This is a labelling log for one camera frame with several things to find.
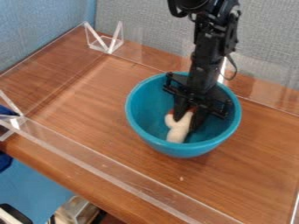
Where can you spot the clear acrylic back barrier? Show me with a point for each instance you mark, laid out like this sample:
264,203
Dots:
260,91

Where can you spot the clear acrylic barrier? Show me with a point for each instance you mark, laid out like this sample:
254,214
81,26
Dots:
132,196
260,91

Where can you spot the black and white device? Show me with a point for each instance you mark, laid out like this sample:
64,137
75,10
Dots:
12,216

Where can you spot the clear acrylic corner bracket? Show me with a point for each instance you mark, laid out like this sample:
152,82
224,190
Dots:
105,44

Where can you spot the clear acrylic front barrier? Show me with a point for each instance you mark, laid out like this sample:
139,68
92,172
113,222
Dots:
132,196

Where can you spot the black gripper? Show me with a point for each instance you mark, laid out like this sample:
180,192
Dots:
195,92

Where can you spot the grey metal box below table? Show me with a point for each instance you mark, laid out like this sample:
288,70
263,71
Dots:
76,211

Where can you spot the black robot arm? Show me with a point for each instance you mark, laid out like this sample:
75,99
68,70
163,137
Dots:
215,30

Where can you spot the clear acrylic left bracket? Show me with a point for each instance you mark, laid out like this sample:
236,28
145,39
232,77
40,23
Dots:
11,117

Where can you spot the white and orange toy mushroom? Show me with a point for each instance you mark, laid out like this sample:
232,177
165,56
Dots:
179,128

